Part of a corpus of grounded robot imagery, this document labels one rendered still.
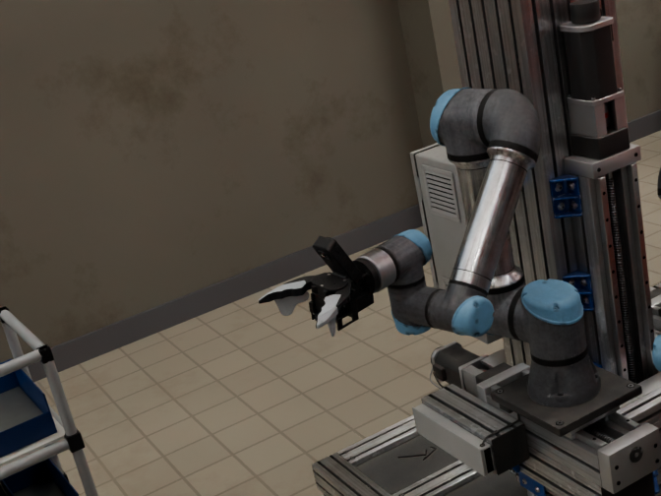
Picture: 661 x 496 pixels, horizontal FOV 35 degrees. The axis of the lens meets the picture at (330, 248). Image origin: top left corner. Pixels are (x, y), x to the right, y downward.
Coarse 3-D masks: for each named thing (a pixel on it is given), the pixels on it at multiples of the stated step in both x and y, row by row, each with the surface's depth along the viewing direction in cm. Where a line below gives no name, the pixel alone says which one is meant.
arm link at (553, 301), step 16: (528, 288) 215; (544, 288) 215; (560, 288) 214; (512, 304) 217; (528, 304) 212; (544, 304) 210; (560, 304) 209; (576, 304) 211; (512, 320) 216; (528, 320) 213; (544, 320) 210; (560, 320) 210; (576, 320) 211; (512, 336) 219; (528, 336) 215; (544, 336) 212; (560, 336) 211; (576, 336) 212; (544, 352) 213; (560, 352) 212; (576, 352) 213
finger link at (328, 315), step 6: (336, 294) 185; (324, 300) 184; (330, 300) 183; (336, 300) 183; (324, 306) 182; (330, 306) 181; (324, 312) 180; (330, 312) 180; (336, 312) 182; (318, 318) 179; (324, 318) 179; (330, 318) 180; (318, 324) 178; (324, 324) 179; (330, 324) 181; (330, 330) 182
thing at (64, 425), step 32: (0, 320) 283; (32, 352) 250; (0, 384) 283; (32, 384) 266; (0, 416) 270; (32, 416) 266; (64, 416) 257; (0, 448) 255; (32, 448) 257; (64, 448) 258; (0, 480) 285; (32, 480) 293; (64, 480) 277
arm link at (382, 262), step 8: (376, 248) 197; (360, 256) 195; (368, 256) 194; (376, 256) 194; (384, 256) 195; (376, 264) 193; (384, 264) 194; (392, 264) 195; (384, 272) 193; (392, 272) 195; (384, 280) 194; (392, 280) 196
